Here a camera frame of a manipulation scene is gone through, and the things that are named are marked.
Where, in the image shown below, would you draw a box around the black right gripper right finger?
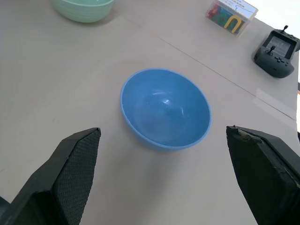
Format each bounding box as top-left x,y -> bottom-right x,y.
225,125 -> 300,225

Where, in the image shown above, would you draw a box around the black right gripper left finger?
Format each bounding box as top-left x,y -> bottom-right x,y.
0,127 -> 102,225

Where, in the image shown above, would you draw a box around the blue plastic bowl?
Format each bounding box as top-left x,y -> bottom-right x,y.
120,67 -> 212,151

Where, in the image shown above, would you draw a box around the black handheld remote controller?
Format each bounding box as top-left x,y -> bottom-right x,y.
253,25 -> 300,79

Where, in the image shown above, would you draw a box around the clear box of coloured letters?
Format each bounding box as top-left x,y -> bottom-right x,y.
205,0 -> 259,38

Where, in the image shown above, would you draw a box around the green plastic bowl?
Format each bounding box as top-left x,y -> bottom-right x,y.
51,0 -> 115,23

